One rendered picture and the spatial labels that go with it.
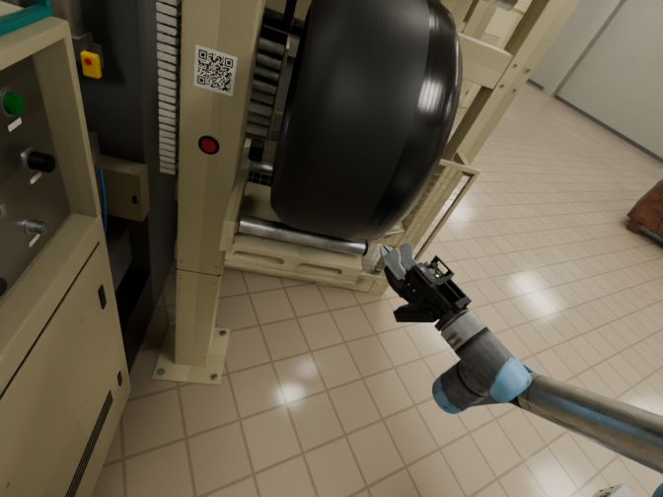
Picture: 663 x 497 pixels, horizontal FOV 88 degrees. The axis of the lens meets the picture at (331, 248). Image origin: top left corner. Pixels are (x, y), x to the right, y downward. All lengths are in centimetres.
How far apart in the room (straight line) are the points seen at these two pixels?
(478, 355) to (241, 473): 109
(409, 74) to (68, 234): 71
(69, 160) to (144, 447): 106
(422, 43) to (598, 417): 66
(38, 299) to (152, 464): 91
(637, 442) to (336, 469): 114
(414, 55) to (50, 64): 57
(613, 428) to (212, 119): 88
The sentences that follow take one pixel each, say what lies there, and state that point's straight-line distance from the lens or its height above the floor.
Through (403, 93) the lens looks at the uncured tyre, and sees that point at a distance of 63.
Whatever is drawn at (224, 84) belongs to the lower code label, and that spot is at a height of 120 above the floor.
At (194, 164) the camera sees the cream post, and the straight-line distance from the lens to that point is 88.
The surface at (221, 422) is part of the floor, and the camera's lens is 157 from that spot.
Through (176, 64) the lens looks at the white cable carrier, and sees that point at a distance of 82.
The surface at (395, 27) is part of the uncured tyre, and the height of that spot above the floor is 140.
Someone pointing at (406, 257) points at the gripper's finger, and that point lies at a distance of 75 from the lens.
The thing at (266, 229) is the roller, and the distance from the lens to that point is 87.
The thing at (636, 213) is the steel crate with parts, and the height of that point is 20.
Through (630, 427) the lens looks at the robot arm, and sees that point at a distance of 70.
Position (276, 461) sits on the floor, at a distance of 156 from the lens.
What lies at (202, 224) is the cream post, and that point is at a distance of 99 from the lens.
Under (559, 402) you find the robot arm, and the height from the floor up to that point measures 104.
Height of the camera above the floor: 149
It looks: 41 degrees down
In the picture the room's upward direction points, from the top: 24 degrees clockwise
